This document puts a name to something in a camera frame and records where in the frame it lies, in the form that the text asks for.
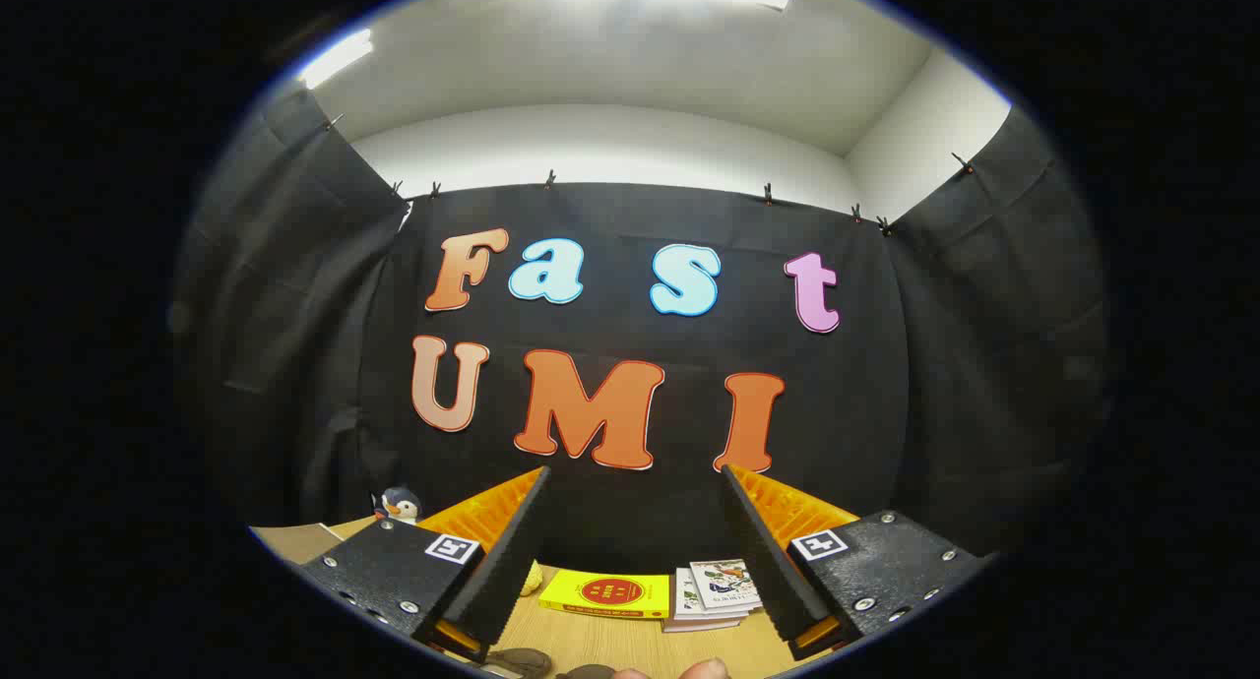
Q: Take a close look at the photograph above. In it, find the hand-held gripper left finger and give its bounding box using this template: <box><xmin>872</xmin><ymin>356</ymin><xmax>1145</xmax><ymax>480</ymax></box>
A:
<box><xmin>295</xmin><ymin>466</ymin><xmax>552</xmax><ymax>665</ymax></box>

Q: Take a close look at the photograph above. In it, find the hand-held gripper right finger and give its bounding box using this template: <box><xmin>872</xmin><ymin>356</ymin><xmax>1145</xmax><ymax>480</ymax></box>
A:
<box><xmin>721</xmin><ymin>464</ymin><xmax>993</xmax><ymax>662</ymax></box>

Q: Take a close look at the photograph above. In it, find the yellow book with red circle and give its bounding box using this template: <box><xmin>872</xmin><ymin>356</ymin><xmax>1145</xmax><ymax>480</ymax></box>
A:
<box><xmin>537</xmin><ymin>568</ymin><xmax>672</xmax><ymax>621</ymax></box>

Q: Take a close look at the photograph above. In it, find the penguin plush toy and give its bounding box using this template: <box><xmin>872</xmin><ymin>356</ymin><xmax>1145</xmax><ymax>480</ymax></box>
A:
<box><xmin>372</xmin><ymin>485</ymin><xmax>424</xmax><ymax>525</ymax></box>

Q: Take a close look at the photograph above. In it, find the row of black cloth clips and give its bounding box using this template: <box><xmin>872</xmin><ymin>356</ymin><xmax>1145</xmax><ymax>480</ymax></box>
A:
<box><xmin>325</xmin><ymin>113</ymin><xmax>977</xmax><ymax>239</ymax></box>

